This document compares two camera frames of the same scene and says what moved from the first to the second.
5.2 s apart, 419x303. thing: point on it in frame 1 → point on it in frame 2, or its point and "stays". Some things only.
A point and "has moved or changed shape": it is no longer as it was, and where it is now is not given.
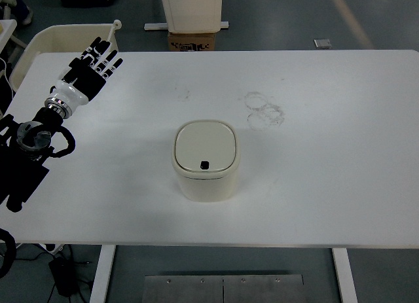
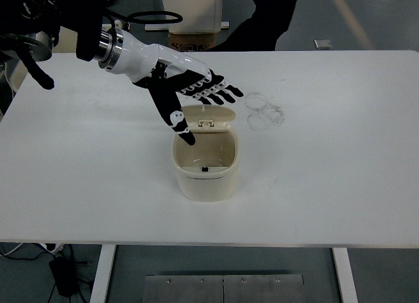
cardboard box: (191, 41) stays
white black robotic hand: (85, 77) → (167, 72)
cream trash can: (206, 158) has moved or changed shape
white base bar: (163, 26) stays
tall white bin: (192, 10) stays
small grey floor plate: (322, 43) stays
